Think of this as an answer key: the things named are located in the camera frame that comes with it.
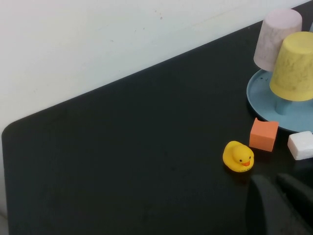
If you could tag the yellow marbled cup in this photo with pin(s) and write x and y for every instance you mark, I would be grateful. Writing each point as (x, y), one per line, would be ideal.
(293, 68)

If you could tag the white cube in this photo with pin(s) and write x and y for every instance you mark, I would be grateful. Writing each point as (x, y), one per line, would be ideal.
(300, 145)

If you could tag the yellow rubber duck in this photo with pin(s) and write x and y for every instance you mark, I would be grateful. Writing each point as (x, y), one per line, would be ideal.
(237, 155)

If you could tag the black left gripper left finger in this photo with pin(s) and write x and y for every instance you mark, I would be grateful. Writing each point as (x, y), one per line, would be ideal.
(264, 210)

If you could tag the orange cube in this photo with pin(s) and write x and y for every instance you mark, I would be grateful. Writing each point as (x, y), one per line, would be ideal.
(262, 137)

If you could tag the pink marbled cup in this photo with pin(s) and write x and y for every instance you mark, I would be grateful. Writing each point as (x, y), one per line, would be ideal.
(274, 39)

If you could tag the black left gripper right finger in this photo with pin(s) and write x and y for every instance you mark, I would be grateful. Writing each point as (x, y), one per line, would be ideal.
(299, 195)

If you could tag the blue cup stand tray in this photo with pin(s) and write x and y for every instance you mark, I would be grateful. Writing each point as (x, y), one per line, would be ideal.
(259, 98)

